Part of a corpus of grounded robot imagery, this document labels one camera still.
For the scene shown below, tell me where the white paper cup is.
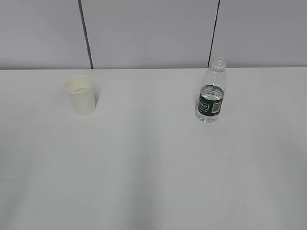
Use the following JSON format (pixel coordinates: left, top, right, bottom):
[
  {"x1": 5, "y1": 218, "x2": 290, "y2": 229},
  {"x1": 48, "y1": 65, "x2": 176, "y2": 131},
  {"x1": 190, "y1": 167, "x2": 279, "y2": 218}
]
[{"x1": 64, "y1": 75, "x2": 96, "y2": 115}]

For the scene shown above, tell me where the clear water bottle green label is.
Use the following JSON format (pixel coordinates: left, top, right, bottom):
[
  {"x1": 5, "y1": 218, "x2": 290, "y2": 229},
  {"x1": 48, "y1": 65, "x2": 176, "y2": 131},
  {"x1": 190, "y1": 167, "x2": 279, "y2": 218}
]
[{"x1": 196, "y1": 56, "x2": 227, "y2": 123}]

